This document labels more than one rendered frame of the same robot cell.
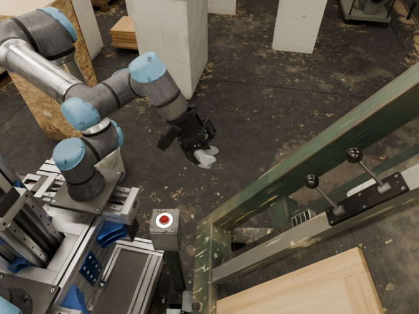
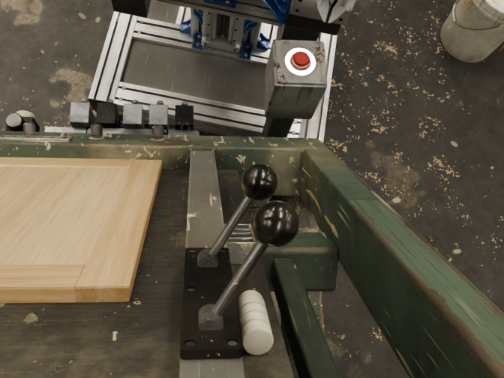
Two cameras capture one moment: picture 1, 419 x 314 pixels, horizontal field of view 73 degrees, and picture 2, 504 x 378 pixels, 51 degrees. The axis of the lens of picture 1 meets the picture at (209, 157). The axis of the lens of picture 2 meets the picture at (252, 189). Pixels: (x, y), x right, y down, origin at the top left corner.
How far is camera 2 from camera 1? 0.56 m
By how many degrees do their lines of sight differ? 39
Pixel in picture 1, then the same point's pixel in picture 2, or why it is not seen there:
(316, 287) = (96, 238)
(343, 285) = (73, 264)
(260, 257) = (193, 187)
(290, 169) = (369, 224)
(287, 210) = (298, 250)
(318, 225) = (203, 242)
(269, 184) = (347, 201)
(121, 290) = (239, 85)
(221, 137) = not seen: outside the picture
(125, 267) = not seen: hidden behind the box
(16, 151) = not seen: outside the picture
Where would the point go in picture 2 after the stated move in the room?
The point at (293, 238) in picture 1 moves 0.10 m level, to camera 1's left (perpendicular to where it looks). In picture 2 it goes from (199, 217) to (199, 150)
